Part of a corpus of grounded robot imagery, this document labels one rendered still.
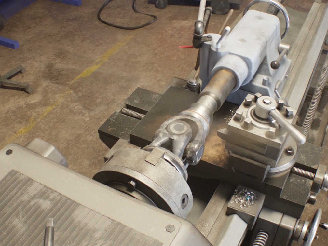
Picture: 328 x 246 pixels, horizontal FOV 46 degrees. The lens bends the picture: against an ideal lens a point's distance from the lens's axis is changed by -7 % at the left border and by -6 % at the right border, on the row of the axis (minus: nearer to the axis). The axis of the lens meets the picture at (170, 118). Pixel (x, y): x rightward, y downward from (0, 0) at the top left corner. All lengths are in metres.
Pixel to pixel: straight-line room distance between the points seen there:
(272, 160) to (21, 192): 0.73
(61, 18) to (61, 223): 3.78
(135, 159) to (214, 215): 0.46
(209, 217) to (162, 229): 0.64
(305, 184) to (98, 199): 0.85
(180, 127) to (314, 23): 1.57
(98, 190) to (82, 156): 1.96
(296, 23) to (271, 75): 1.12
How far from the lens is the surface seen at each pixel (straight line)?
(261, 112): 1.19
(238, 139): 1.22
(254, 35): 1.58
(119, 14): 4.32
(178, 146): 1.09
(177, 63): 3.48
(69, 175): 0.79
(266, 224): 1.42
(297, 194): 1.39
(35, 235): 0.72
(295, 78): 1.96
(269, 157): 1.22
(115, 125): 1.58
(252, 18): 1.71
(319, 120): 2.46
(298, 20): 2.78
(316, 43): 2.30
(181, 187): 0.98
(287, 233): 1.42
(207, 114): 1.24
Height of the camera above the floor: 1.92
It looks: 41 degrees down
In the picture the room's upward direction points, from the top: straight up
